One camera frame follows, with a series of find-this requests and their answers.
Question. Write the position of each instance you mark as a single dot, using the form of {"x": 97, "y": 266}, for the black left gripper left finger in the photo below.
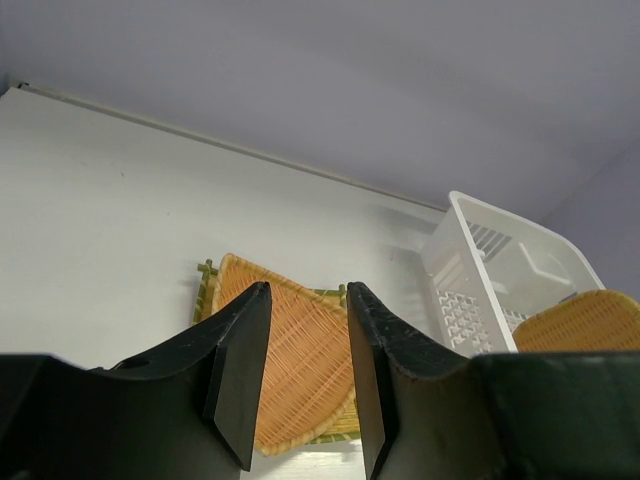
{"x": 187, "y": 408}

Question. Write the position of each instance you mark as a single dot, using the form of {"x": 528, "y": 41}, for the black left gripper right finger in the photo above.
{"x": 421, "y": 410}

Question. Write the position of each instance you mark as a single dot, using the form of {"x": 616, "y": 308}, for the square woven bamboo plate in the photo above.
{"x": 205, "y": 295}

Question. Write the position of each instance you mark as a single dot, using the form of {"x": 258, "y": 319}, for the white plastic dish rack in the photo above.
{"x": 489, "y": 270}

